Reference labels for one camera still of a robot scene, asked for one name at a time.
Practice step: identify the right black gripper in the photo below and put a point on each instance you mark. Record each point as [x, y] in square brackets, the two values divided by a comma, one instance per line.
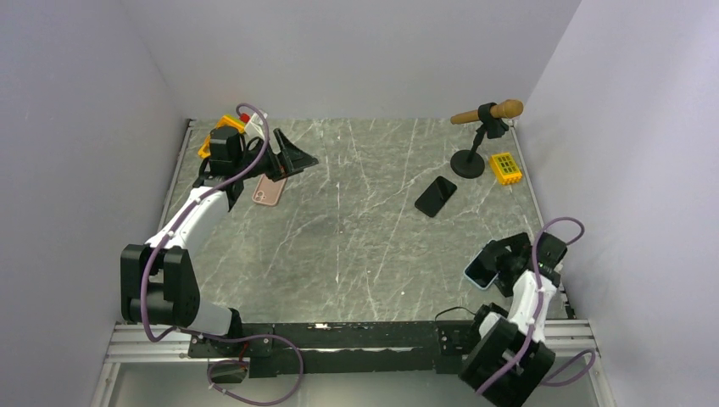
[520, 244]

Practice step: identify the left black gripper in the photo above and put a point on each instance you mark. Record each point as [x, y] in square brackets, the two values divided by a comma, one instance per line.
[290, 160]

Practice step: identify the pink phone case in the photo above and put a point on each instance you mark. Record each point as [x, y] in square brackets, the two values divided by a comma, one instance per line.
[267, 192]

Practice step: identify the black phone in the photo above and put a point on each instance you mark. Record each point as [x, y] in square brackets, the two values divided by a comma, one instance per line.
[435, 196]

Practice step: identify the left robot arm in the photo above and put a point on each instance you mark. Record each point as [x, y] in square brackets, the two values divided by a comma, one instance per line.
[158, 285]

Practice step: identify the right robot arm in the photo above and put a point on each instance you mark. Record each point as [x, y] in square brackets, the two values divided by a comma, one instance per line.
[509, 357]

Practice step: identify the yellow grid toy block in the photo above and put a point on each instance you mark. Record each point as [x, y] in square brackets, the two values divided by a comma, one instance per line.
[505, 168]

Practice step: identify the orange triangular toy block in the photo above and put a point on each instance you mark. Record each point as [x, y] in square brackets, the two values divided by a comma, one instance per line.
[213, 136]

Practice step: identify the black microphone stand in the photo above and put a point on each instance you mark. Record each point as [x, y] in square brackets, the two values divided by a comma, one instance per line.
[468, 163]

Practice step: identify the gold microphone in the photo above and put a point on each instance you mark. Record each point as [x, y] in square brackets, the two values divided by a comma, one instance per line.
[508, 109]

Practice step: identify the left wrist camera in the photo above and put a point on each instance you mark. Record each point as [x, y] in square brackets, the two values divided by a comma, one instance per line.
[253, 124]

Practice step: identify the aluminium table frame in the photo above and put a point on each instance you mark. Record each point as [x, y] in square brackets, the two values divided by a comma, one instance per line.
[502, 354]

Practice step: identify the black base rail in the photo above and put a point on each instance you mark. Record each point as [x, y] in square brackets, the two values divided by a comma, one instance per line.
[346, 347]

